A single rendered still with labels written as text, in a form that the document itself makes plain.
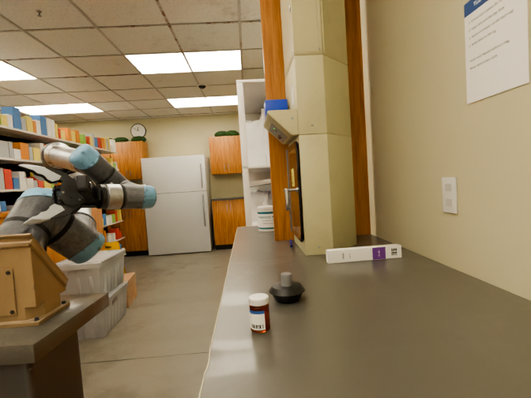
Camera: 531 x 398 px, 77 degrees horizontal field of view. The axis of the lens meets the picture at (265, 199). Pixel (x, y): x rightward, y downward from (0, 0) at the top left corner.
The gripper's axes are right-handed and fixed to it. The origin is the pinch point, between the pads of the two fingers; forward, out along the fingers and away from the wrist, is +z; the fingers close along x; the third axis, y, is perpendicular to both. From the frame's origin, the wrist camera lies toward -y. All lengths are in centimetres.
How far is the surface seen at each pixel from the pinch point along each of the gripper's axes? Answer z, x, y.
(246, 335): -28, -43, -38
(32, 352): 0.9, -36.6, -5.1
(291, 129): -82, 18, -25
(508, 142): -82, -17, -85
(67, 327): -7.7, -33.4, 1.6
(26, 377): 0.1, -41.9, 6.2
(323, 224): -93, -19, -20
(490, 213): -88, -32, -74
